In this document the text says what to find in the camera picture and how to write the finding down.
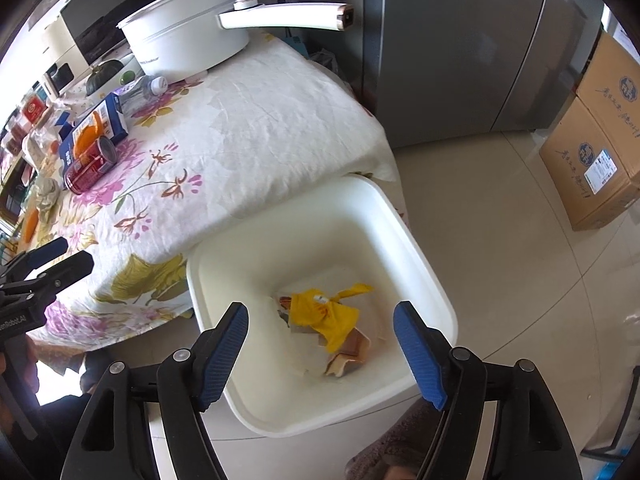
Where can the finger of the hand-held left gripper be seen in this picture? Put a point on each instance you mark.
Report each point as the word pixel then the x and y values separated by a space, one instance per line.
pixel 45 252
pixel 62 271

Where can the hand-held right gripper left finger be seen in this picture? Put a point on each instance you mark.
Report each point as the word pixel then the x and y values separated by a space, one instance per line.
pixel 225 355

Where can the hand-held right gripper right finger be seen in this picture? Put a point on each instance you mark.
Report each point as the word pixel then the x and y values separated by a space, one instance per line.
pixel 420 360

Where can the yellow wrapper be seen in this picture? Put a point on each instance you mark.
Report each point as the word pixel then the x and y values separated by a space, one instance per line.
pixel 325 315

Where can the blue biscuit box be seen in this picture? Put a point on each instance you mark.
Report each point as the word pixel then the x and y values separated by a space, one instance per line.
pixel 112 115

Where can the white plastic bin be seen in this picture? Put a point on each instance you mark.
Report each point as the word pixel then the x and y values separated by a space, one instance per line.
pixel 350 220

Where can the crumpled beige tissue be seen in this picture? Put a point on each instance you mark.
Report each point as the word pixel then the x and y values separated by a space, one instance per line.
pixel 46 197

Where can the brown fuzzy slipper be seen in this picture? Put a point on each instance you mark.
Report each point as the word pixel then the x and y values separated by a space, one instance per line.
pixel 395 440

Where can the red drink can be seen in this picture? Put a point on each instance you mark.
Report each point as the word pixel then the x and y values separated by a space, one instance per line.
pixel 90 165

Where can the blue and orange snack packet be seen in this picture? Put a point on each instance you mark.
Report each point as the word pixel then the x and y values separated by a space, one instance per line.
pixel 80 137

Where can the red packet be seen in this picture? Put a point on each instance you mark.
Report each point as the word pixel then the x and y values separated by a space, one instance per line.
pixel 32 108

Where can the green pumpkin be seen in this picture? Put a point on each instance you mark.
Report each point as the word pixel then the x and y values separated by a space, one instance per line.
pixel 104 76

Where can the clear plastic bottle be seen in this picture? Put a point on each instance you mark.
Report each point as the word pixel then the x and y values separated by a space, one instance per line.
pixel 140 91

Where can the floral tablecloth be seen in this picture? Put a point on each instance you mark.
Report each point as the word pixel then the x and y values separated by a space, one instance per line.
pixel 225 125

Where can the microwave oven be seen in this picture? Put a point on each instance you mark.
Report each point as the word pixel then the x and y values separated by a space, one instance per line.
pixel 100 15

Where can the cardboard box with white label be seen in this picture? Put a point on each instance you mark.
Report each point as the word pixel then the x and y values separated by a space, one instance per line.
pixel 585 160

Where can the clear plastic bag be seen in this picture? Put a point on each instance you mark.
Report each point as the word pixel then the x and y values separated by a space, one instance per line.
pixel 327 62

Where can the grey refrigerator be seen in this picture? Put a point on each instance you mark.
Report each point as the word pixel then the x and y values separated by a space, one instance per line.
pixel 450 50

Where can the plain cardboard box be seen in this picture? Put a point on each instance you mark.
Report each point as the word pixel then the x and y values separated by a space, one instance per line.
pixel 612 80

